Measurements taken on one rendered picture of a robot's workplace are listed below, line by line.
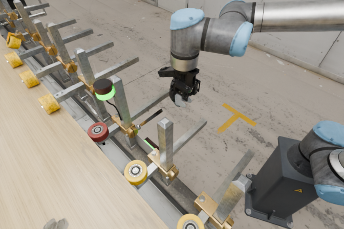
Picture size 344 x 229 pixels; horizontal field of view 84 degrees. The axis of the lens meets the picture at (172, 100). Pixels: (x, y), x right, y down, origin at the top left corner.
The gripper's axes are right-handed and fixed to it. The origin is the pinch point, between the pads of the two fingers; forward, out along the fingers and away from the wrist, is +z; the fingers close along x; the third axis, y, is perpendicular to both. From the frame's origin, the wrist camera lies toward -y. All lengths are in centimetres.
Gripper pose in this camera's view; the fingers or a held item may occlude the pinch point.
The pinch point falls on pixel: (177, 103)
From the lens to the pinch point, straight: 78.5
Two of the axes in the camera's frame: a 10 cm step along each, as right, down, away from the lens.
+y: 7.4, 4.8, -4.8
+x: 6.8, -5.2, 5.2
